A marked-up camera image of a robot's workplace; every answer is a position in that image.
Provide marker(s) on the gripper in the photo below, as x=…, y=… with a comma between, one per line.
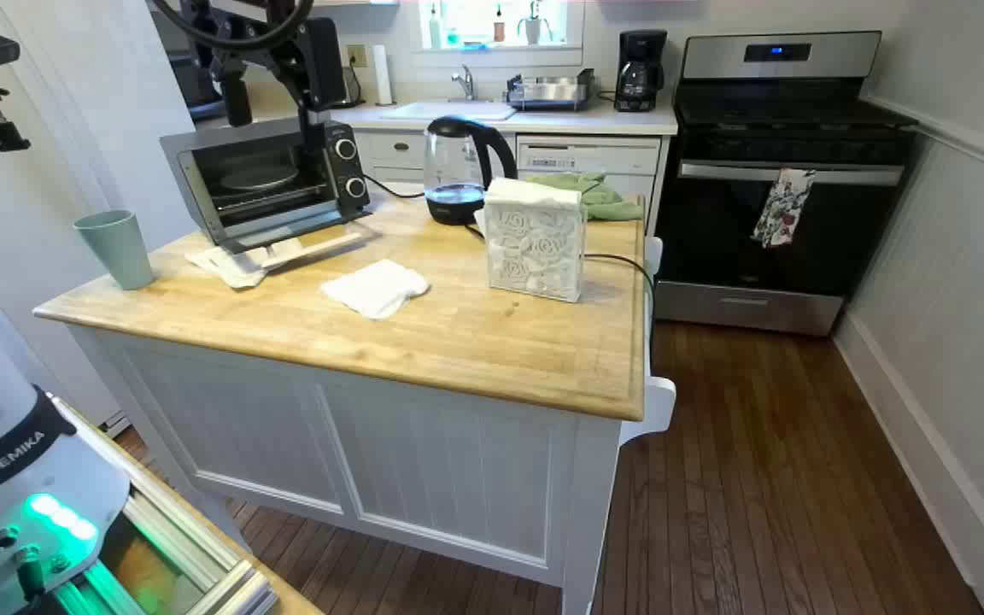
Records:
x=240, y=34

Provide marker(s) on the toaster oven knob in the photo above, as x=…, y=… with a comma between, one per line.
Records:
x=345, y=148
x=356, y=187

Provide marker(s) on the silver toaster oven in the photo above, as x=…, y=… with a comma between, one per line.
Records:
x=202, y=145

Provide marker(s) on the toaster oven door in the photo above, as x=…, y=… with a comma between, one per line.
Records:
x=313, y=246

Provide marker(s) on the round metal tray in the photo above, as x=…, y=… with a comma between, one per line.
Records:
x=257, y=178

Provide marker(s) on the paper towel roll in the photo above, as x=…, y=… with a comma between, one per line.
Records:
x=383, y=77

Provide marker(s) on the white kitchen cabinet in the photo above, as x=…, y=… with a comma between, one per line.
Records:
x=394, y=151

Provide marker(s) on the crumpled white cloth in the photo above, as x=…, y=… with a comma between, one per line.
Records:
x=231, y=266

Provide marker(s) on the white sink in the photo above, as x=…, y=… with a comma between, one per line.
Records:
x=449, y=110

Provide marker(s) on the white soap bottle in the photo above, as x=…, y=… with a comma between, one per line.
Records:
x=435, y=30

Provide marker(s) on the chrome tap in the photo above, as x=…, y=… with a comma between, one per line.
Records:
x=465, y=81

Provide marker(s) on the glass electric kettle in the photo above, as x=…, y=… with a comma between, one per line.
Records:
x=458, y=171

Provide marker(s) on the folded white cloth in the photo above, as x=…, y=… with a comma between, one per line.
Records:
x=372, y=289

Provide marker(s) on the pale green cup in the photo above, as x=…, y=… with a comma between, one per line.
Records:
x=120, y=248

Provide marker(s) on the window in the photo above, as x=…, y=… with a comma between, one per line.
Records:
x=475, y=21

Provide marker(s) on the brown bottle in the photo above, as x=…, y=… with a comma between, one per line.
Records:
x=499, y=27

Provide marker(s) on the potted plant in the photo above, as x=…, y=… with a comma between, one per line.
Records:
x=533, y=30

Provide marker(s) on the stack of white napkins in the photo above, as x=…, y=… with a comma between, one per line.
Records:
x=535, y=192

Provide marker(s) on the metal dish rack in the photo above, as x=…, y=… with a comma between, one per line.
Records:
x=547, y=90

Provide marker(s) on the white rose napkin holder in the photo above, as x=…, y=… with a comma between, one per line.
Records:
x=535, y=252

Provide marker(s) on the white dishwasher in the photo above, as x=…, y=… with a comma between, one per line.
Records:
x=586, y=155

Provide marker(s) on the green cloth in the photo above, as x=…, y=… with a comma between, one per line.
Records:
x=603, y=201

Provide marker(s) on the black coffee maker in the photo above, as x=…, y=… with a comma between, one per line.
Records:
x=639, y=73

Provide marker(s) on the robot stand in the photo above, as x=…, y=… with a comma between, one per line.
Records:
x=202, y=564

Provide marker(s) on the white chair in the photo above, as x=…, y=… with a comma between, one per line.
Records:
x=653, y=401

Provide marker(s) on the black and steel stove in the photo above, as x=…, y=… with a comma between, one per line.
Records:
x=765, y=248

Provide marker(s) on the floral dish towel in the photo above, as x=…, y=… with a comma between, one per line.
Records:
x=782, y=209

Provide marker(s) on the wall socket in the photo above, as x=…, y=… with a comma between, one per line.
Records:
x=356, y=55

